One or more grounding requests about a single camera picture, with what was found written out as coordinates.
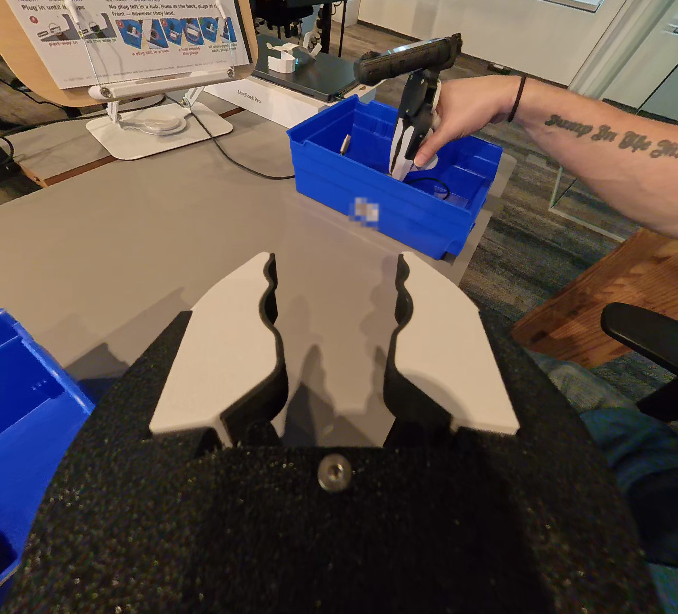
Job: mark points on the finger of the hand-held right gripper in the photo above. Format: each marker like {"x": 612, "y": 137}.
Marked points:
{"x": 398, "y": 148}
{"x": 414, "y": 148}

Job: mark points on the thin black wrist band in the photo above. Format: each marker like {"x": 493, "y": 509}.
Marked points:
{"x": 516, "y": 100}

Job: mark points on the person's right forearm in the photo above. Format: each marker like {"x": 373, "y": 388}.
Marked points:
{"x": 598, "y": 148}

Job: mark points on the instruction sheet on stand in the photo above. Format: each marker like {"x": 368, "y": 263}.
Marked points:
{"x": 249, "y": 16}

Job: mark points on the white charger set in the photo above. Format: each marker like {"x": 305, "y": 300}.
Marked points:
{"x": 280, "y": 61}

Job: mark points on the person's right hand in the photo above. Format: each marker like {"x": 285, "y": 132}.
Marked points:
{"x": 471, "y": 106}

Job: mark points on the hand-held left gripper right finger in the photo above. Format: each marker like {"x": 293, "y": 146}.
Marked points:
{"x": 455, "y": 360}

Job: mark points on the blue plastic bin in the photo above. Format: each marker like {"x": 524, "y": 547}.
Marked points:
{"x": 32, "y": 413}
{"x": 328, "y": 180}

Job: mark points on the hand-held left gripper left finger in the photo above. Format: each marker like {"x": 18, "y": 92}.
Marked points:
{"x": 212, "y": 360}

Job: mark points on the white cardboard box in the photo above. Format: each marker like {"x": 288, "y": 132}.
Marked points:
{"x": 275, "y": 100}

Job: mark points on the white monitor stand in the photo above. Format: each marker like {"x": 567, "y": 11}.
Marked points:
{"x": 159, "y": 132}

